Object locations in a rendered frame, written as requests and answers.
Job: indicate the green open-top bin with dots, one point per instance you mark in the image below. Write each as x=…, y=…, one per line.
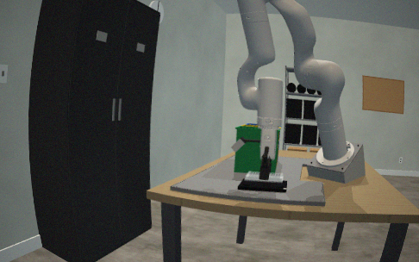
x=248, y=157

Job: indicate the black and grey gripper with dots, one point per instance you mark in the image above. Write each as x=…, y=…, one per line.
x=267, y=143

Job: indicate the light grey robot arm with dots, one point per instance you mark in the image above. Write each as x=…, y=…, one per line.
x=322, y=75

